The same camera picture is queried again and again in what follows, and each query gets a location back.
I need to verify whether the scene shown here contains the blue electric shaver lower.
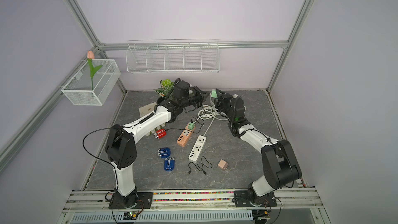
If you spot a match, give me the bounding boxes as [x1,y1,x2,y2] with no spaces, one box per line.
[164,157,175,171]

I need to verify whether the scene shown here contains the red electric shaver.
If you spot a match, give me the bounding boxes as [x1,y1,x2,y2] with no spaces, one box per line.
[154,129,166,139]

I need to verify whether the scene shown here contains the green charger adapter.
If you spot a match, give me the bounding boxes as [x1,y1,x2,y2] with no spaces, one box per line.
[188,122,195,130]
[211,89,218,99]

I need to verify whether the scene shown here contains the blue electric shaver upper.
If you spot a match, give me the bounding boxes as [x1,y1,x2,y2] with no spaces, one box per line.
[158,147,171,159]

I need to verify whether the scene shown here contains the artificial pink tulip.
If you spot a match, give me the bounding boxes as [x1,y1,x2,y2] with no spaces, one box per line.
[87,51,103,90]

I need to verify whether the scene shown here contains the green charger adapter top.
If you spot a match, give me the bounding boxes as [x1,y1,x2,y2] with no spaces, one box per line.
[188,122,195,130]

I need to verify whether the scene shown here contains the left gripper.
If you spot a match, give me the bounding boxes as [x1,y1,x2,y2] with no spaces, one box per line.
[182,86,211,109]

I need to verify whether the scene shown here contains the white mesh wall basket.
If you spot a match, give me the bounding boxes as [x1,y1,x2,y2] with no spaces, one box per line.
[61,59,121,106]

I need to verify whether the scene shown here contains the coiled white power cord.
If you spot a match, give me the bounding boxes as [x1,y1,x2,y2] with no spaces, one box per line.
[197,94,232,138]

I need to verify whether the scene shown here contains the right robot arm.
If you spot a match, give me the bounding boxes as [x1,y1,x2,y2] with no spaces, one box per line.
[211,89,302,205]

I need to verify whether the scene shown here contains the potted green plant black vase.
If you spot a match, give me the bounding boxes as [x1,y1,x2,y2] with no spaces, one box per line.
[155,79,174,104]

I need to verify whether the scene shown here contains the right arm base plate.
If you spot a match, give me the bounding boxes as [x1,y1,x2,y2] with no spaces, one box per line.
[232,189,277,207]

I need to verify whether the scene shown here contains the blue electric shaver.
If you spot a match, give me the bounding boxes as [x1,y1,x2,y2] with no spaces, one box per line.
[164,157,175,171]
[158,147,171,159]

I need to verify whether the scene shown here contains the white vented cable duct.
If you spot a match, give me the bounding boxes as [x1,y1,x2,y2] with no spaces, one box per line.
[70,209,254,224]

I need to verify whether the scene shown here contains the white wire wall shelf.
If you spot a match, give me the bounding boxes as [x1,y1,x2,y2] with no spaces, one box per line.
[125,39,220,73]

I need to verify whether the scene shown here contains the pink charger adapter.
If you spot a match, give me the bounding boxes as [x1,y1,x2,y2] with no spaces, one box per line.
[218,159,229,171]

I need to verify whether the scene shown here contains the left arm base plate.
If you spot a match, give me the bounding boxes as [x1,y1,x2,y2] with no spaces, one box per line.
[108,191,153,209]

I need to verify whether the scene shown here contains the white power strip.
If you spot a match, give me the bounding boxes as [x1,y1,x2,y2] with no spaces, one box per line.
[188,135,206,162]

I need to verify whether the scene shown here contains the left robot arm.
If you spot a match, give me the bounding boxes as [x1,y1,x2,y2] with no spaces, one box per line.
[98,78,209,209]

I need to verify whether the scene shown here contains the orange power strip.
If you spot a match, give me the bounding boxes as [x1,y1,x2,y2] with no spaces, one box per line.
[177,124,195,147]

